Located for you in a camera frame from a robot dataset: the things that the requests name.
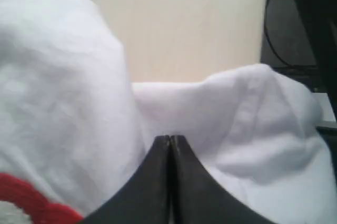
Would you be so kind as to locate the white t-shirt red lettering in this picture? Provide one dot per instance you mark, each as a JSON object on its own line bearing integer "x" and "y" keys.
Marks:
{"x": 80, "y": 110}

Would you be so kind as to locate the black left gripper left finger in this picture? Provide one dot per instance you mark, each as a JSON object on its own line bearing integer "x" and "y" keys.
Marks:
{"x": 145, "y": 197}

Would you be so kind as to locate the black stand frame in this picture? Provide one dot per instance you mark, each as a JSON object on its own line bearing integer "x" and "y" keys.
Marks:
{"x": 319, "y": 21}

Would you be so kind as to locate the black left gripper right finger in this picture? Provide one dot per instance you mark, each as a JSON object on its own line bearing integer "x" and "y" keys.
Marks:
{"x": 195, "y": 195}

